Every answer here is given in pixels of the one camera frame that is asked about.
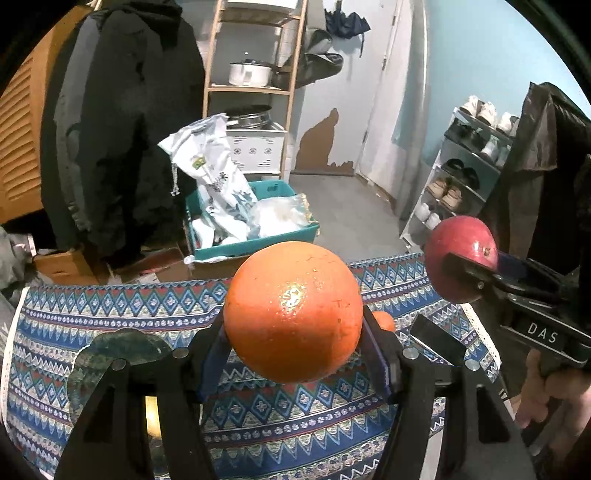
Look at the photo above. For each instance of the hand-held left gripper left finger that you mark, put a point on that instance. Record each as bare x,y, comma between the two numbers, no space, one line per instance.
212,364

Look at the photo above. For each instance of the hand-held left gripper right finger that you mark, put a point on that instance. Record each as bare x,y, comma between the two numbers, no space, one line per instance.
381,369

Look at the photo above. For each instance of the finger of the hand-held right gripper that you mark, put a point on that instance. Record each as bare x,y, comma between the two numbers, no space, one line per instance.
471,272
512,264

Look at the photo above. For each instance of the red apple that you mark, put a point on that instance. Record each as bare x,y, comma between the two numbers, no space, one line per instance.
457,240

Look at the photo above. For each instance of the small orange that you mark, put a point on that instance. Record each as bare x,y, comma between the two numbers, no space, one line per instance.
385,321

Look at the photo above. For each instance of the yellow mango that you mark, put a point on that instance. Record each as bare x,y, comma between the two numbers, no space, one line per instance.
152,415

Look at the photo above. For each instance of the dark green glass plate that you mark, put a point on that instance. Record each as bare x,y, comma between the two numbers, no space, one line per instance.
129,344

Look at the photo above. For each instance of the large orange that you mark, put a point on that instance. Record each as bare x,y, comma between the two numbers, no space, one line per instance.
293,311

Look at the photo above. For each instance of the person's right hand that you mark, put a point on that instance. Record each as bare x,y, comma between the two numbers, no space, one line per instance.
540,392

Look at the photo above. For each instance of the black flat device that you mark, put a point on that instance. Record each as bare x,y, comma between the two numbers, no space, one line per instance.
436,341

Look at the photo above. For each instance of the blue patterned tablecloth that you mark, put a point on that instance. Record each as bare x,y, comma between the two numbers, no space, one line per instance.
286,415

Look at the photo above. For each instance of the brown cardboard box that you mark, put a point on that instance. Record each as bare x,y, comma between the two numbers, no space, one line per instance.
212,268

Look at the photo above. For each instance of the dark brown jacket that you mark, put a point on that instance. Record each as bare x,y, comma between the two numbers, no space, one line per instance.
545,161

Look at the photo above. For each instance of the teal box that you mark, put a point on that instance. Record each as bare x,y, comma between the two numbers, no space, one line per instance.
221,251

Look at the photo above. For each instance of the white shoe rack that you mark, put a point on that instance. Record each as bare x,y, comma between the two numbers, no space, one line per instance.
466,152

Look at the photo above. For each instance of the group of shoes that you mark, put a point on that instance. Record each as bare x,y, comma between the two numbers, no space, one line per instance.
485,110

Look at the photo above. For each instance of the white plastic bag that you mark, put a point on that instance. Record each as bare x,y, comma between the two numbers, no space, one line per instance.
281,214

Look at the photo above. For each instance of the wooden drawer box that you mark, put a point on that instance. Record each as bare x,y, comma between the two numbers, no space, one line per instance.
64,267

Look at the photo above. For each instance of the grey pipe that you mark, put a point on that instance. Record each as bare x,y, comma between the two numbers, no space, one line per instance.
418,92

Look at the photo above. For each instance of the white printed rice bag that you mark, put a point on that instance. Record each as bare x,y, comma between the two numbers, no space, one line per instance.
212,170

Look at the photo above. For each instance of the white door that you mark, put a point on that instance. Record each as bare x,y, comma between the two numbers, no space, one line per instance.
360,92

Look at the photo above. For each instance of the white plastic crate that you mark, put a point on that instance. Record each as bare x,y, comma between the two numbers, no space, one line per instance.
258,152

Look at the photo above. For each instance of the grey clothing pile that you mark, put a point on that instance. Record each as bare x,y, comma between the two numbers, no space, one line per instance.
14,258

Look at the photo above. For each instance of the black coat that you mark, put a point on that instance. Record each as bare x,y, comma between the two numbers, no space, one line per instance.
138,138

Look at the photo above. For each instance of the steel pot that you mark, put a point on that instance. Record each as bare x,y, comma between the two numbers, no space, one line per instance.
251,121

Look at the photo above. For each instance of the grey hanging bag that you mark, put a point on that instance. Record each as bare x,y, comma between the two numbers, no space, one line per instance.
318,64

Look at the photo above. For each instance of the dark blue umbrella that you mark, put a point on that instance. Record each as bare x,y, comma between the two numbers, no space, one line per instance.
346,25

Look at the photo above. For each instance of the wooden shelf unit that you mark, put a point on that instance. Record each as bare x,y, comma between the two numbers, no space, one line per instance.
249,90

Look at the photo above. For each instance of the grey jacket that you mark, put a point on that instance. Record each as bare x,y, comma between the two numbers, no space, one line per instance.
69,115

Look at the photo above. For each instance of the white cooking pot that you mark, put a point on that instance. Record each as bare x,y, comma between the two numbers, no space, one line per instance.
249,74

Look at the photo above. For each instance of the wooden louvered wardrobe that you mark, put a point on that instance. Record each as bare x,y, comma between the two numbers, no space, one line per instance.
23,138

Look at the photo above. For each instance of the white storage bin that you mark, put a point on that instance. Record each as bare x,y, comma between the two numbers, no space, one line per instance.
263,5

